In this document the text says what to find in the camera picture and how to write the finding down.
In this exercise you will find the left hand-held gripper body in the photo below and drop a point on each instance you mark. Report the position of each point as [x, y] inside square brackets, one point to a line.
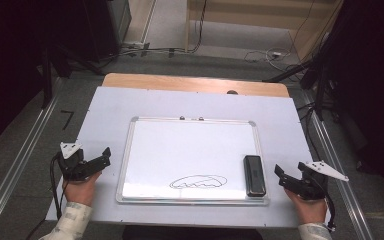
[71, 163]

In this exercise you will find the white table cover sheet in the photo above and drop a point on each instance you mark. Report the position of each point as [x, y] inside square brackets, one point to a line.
[106, 110]

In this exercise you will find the silver framed whiteboard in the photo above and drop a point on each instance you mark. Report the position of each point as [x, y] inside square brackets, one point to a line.
[186, 150]

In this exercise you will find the black whiteboard eraser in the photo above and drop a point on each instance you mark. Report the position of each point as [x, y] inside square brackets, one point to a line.
[255, 175]

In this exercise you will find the person's dark clothing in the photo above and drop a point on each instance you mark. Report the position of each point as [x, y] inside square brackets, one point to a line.
[193, 234]

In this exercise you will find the person's right hand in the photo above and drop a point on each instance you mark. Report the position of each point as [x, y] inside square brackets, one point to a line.
[309, 209]

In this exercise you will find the person's left hand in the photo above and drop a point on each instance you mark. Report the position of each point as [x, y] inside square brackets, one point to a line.
[80, 191]

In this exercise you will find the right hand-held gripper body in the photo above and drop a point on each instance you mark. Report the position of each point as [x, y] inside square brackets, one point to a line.
[311, 181]

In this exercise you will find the power strip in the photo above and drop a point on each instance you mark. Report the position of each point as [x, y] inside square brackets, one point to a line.
[135, 45]

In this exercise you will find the aluminium floor rail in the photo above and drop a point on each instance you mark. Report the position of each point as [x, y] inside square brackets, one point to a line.
[346, 200]
[20, 160]

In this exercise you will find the black metal stand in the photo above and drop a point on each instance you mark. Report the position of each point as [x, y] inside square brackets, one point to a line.
[320, 93]
[47, 80]

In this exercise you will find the dark curtain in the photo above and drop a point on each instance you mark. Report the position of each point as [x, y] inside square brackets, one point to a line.
[373, 83]
[10, 50]

